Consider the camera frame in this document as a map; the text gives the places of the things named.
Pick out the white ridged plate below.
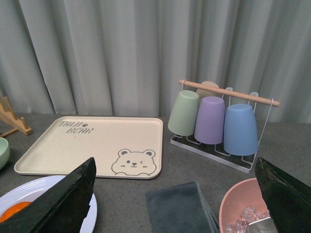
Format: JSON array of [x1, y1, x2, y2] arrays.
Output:
[[0, 175, 98, 233]]

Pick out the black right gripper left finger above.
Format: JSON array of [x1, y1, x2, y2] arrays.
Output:
[[0, 157, 96, 233]]

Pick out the light green cup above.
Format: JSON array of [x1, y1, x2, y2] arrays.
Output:
[[168, 90, 200, 136]]

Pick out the blue cup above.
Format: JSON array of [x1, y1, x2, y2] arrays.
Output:
[[224, 104, 259, 156]]

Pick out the orange fruit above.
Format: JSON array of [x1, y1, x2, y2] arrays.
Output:
[[0, 201, 32, 223]]

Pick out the pink bowl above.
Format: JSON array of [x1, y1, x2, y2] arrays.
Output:
[[219, 178, 268, 233]]

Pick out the purple cup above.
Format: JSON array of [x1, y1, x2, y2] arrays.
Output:
[[194, 96, 225, 145]]

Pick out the grey folded cloth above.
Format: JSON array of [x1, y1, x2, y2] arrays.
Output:
[[146, 182, 220, 233]]

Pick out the wooden dish rack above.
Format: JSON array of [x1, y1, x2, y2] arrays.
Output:
[[0, 97, 33, 138]]

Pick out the metal ice scoop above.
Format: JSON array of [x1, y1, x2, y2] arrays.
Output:
[[245, 217, 278, 233]]

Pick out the beige cup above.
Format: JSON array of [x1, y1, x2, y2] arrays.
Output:
[[196, 81, 220, 101]]

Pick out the ice cubes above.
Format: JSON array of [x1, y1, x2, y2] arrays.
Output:
[[225, 207, 270, 233]]

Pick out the light green bowl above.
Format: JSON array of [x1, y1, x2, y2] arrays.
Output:
[[0, 138, 10, 169]]

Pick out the white cup rack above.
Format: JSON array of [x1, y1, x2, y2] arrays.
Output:
[[171, 80, 279, 173]]

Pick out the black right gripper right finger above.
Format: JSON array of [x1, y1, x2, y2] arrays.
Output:
[[255, 157, 311, 233]]

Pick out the beige bear tray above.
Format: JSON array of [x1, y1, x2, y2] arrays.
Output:
[[14, 116, 163, 180]]

